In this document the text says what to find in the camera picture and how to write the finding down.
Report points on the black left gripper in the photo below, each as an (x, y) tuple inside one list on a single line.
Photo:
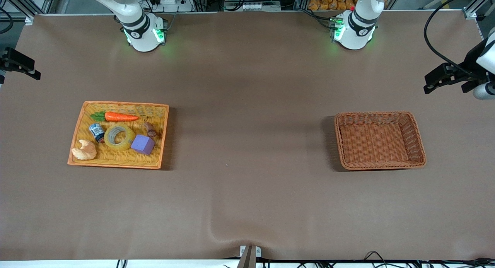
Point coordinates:
[(469, 63)]

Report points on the yellowish clear packing tape roll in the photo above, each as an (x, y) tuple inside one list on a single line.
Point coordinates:
[(127, 142)]

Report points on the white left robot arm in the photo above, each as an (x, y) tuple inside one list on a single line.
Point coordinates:
[(355, 28)]

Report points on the brown wicker basket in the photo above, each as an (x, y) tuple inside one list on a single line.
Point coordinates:
[(377, 142)]

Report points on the small jar blue label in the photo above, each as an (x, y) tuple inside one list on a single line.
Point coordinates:
[(96, 132)]

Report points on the beige toy croissant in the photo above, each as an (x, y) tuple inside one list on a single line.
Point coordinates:
[(86, 151)]

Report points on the orange toy carrot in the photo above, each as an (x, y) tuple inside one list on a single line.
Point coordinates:
[(120, 116)]

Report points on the pile of orange toy foods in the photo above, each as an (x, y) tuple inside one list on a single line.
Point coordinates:
[(328, 0)]

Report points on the yellow wicker tray orange rim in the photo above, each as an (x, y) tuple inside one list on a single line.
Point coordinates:
[(116, 159)]

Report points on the brown root piece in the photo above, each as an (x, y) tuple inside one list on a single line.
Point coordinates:
[(150, 129)]

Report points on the purple foam cube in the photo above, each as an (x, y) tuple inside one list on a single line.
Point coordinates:
[(142, 145)]

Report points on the white power strip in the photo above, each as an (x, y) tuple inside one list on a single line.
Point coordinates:
[(174, 3)]

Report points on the brown table cover cloth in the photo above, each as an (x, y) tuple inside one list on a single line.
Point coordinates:
[(247, 86)]

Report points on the aluminium frame profile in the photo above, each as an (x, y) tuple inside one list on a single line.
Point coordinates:
[(475, 9), (29, 5)]

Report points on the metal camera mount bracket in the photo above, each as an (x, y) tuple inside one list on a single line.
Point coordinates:
[(249, 256)]

